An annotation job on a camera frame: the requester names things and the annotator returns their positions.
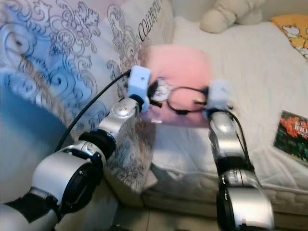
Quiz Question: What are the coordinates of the pink pillow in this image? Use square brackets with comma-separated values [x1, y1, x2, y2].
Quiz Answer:
[142, 44, 216, 128]

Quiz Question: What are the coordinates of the yellow cartoon egg print blanket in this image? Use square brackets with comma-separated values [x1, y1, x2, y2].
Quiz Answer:
[269, 13, 308, 61]

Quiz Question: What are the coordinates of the beige plush toy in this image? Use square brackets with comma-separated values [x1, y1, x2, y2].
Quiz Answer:
[199, 0, 266, 34]

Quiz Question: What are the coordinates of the white quilt with swirl print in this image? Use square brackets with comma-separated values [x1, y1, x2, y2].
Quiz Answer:
[0, 0, 175, 194]

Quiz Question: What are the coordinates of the dark colourful book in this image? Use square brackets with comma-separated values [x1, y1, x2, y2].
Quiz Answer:
[272, 110, 308, 167]

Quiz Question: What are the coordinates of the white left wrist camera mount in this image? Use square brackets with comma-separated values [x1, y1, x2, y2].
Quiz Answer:
[127, 66, 153, 100]

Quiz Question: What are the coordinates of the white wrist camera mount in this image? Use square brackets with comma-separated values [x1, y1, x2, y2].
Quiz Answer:
[127, 66, 153, 100]
[205, 79, 233, 112]

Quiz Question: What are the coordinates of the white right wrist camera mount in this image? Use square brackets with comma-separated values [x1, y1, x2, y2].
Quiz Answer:
[205, 79, 233, 112]

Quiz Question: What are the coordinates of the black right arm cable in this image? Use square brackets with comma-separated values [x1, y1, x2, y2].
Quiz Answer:
[166, 86, 253, 164]

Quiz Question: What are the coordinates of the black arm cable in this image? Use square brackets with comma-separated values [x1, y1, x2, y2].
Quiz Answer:
[54, 71, 131, 153]
[166, 86, 253, 164]

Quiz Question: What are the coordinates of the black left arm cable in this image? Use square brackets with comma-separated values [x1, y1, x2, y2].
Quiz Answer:
[54, 71, 131, 153]

